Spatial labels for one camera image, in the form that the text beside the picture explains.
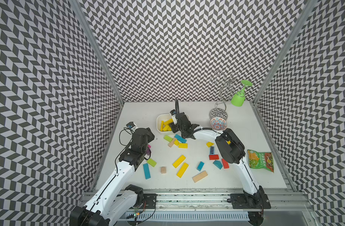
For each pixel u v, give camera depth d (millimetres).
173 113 864
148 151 873
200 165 844
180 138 955
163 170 833
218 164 860
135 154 563
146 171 830
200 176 821
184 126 788
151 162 884
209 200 756
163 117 1023
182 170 844
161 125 1017
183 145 940
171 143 938
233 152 571
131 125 677
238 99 919
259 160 844
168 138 990
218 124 1021
